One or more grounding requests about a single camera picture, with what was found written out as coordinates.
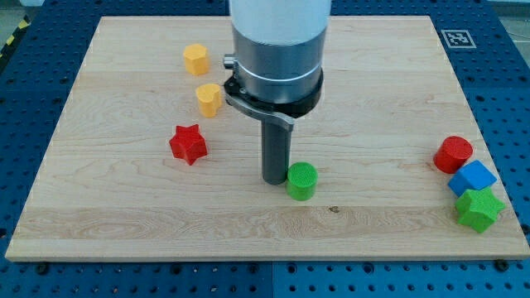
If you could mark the green cylinder block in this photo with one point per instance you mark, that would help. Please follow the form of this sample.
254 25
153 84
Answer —
302 178

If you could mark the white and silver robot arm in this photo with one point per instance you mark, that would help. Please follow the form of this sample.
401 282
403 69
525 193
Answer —
278 49

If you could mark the red star block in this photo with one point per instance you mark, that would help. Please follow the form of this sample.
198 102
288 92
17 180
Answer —
188 144

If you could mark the green star block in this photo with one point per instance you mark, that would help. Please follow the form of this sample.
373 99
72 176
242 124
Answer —
479 209

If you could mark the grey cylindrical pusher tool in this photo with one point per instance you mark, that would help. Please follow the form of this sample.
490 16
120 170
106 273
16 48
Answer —
276 134

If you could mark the yellow heart block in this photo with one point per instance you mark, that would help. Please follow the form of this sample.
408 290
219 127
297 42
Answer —
209 99

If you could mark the yellow hexagon block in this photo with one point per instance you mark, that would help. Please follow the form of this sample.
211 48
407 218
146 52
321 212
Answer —
196 58

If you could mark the light wooden board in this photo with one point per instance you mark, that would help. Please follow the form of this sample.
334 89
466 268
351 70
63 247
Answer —
110 190

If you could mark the red cylinder block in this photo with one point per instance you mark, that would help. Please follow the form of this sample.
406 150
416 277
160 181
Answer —
452 154

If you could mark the blue cube block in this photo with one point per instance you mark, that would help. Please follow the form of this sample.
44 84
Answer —
472 176

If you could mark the black and white fiducial marker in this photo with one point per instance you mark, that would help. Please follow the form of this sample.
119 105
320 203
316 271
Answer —
458 39

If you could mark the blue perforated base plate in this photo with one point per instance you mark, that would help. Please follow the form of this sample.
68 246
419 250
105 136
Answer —
40 73

